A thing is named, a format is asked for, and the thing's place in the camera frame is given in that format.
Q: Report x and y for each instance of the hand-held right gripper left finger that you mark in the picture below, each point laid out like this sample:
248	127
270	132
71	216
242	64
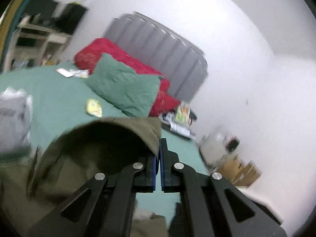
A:
154	171

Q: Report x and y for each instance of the colourful snack packet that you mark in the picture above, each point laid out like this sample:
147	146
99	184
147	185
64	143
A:
182	112

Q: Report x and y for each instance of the grey padded headboard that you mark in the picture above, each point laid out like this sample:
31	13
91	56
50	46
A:
160	47

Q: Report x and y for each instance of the green pillow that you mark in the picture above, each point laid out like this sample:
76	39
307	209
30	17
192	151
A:
123	86

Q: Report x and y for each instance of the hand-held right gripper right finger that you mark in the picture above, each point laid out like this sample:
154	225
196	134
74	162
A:
162	169

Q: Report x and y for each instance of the olive green garment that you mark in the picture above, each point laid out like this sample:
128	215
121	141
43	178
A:
98	140

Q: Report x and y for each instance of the white plastic packet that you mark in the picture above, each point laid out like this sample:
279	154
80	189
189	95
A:
64	72

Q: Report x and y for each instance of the black speaker box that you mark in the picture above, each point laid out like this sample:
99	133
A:
72	17

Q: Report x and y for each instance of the grey garment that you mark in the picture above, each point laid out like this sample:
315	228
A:
12	123

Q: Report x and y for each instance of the cardboard box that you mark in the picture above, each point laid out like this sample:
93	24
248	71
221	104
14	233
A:
242	171

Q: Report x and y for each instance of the white desk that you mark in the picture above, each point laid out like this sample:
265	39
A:
54	38

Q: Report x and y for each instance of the black monitor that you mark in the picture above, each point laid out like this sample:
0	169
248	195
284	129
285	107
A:
42	9

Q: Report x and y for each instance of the bed with green sheet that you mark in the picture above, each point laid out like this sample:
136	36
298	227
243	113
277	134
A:
56	98

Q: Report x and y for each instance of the yellow small cloth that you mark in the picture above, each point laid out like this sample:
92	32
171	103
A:
93	108

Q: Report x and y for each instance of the red pillow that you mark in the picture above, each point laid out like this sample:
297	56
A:
108	49

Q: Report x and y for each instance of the white box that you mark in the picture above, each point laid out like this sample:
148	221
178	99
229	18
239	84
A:
214	148

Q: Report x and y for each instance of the small white garment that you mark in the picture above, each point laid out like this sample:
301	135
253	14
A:
12	92

